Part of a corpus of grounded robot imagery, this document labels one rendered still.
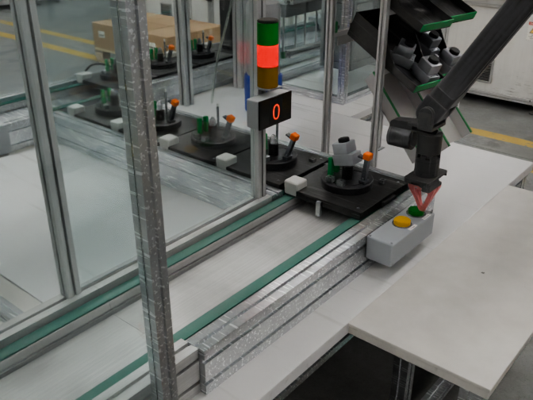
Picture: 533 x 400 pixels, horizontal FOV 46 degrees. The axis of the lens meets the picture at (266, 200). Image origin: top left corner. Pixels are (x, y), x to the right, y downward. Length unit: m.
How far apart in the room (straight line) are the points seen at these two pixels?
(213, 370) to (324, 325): 0.29
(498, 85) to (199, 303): 4.69
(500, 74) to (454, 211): 3.93
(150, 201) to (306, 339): 0.57
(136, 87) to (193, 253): 0.70
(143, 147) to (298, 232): 0.81
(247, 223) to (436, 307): 0.49
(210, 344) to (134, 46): 0.57
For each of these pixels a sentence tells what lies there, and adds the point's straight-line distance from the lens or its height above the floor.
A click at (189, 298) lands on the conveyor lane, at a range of 1.34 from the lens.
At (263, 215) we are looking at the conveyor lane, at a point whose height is 0.94.
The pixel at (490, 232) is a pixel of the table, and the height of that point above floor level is 0.86.
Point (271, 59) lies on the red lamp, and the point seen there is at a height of 1.33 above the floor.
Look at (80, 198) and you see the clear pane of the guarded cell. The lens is 0.80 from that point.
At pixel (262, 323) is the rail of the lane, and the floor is 0.93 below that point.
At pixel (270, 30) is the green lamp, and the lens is 1.46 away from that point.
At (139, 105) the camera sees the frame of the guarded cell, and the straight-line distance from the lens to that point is 0.80.
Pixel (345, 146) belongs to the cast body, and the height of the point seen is 1.09.
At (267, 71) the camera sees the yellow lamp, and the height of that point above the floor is 1.30.
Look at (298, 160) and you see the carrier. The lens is 1.84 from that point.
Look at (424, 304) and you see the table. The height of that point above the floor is 0.86.
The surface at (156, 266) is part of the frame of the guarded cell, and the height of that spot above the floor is 1.20.
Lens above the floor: 1.68
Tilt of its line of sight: 26 degrees down
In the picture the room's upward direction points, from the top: straight up
